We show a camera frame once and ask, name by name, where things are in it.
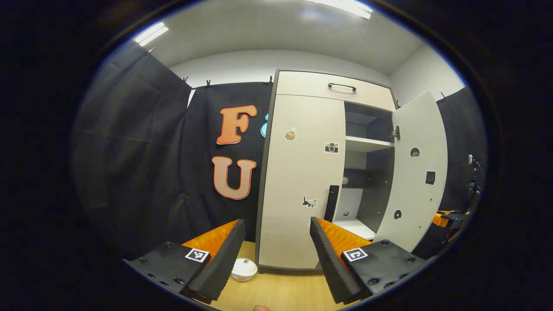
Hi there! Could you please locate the cabinet door with camera sticker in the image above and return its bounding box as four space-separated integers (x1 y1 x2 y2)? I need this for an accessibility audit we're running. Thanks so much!
258 94 346 269

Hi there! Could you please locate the long ceiling light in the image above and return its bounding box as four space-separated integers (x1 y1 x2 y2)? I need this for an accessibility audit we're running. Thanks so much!
302 0 374 20

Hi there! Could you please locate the short ceiling light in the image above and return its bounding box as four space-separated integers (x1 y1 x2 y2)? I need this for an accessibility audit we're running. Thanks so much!
133 22 170 47

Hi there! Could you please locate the black backdrop cloth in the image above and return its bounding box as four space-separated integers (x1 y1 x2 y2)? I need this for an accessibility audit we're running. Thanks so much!
71 41 489 260

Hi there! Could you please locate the cabinet door with headphone sticker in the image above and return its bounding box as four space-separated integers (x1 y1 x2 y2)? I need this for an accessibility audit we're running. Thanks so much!
372 91 448 253

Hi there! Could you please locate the black door handle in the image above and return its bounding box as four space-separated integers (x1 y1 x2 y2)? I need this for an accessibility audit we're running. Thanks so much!
324 185 340 223

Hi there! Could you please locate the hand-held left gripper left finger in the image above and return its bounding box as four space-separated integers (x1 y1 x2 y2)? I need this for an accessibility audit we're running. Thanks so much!
123 218 247 304

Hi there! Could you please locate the white lidded bowl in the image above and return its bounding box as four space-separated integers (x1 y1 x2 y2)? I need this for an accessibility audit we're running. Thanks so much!
230 258 258 282

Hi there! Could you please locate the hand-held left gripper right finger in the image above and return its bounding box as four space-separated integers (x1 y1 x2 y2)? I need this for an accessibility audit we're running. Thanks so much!
309 217 437 305

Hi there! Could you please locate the beige cabinet drawer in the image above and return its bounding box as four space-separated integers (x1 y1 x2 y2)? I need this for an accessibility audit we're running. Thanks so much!
276 70 396 111

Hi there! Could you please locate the white cabinet shelf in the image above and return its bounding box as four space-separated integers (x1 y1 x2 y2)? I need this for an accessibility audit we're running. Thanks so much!
334 217 376 241
345 136 394 152

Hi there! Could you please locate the grey double-door shoe cabinet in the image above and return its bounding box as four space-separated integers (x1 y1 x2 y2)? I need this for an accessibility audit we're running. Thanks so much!
254 68 398 273

